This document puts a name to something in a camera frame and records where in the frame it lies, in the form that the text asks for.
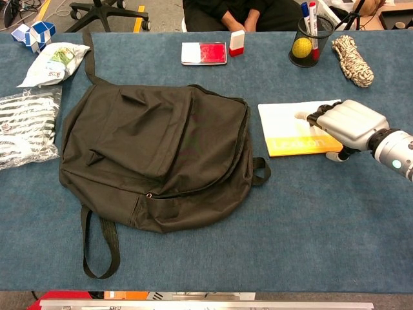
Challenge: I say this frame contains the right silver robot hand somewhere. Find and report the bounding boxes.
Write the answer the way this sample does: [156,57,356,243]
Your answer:
[295,99,390,162]

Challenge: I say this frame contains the white yellow Lexicon book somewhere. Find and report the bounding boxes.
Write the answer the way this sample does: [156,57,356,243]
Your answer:
[257,99,344,158]

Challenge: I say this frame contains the black fabric backpack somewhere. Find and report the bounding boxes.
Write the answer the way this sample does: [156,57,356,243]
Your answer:
[59,30,272,280]

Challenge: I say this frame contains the seated person in black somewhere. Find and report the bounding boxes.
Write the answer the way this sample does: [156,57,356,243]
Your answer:
[182,0,304,32]

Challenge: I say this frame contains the black mesh pen holder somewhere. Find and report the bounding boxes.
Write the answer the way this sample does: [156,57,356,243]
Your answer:
[288,15,336,68]

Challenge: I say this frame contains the yellow foam ball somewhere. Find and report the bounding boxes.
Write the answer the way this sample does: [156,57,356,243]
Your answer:
[291,37,313,59]

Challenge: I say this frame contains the red cap whiteboard marker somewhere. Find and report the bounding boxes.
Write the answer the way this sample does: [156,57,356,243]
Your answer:
[308,1,321,61]

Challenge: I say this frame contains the black tripod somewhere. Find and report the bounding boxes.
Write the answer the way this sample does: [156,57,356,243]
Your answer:
[335,0,367,32]

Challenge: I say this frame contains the white folded booklet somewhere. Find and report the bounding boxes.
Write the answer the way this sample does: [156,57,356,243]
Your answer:
[317,5,342,30]

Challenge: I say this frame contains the blue cap whiteboard marker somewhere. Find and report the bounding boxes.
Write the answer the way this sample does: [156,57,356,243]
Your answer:
[300,1,311,36]

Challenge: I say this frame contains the red white stamp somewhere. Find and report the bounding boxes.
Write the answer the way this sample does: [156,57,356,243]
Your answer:
[228,29,246,57]

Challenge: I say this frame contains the red ink pad tin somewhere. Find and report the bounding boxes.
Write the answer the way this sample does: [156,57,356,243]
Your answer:
[180,41,228,67]

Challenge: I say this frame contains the black office chair base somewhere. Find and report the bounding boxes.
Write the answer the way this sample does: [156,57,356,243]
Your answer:
[69,0,152,33]

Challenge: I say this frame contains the orange box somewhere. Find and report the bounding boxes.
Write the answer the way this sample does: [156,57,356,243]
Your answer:
[103,291,150,300]

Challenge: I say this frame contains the white green snack bag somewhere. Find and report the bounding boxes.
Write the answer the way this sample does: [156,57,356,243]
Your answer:
[16,41,91,88]

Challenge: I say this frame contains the striped garment in plastic bag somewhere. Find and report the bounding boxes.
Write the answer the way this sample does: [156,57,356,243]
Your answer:
[0,85,63,171]

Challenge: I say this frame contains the blue white snake puzzle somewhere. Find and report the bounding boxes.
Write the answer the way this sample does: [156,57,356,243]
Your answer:
[10,21,57,54]

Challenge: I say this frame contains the red box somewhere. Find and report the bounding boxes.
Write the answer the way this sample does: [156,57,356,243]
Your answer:
[32,290,93,310]

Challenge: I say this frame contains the beige speckled rope bundle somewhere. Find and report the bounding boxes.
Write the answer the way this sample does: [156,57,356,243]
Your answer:
[331,34,375,88]

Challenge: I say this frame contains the aluminium profile rail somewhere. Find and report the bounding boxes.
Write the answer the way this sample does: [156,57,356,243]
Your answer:
[39,299,375,310]

